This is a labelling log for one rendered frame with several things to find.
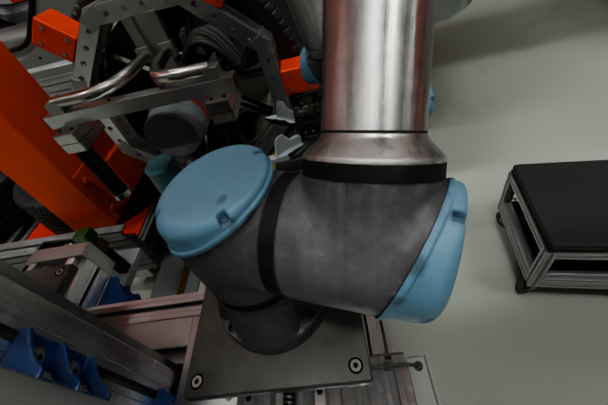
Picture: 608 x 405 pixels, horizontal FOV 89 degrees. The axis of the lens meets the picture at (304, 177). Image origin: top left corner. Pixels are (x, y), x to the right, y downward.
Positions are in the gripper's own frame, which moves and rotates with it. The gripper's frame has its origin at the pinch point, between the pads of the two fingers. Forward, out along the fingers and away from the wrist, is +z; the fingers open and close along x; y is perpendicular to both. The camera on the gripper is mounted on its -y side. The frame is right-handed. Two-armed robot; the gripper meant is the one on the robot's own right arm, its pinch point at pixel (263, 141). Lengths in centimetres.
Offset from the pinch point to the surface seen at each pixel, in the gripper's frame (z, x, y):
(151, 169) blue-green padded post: 35.9, -9.3, -8.7
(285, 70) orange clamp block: -6.1, -21.2, 4.5
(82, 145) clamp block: 37.2, 0.6, 9.5
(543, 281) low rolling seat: -72, 11, -70
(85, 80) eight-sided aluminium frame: 44, -22, 14
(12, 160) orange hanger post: 72, -12, 2
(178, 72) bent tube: 11.1, -3.0, 18.0
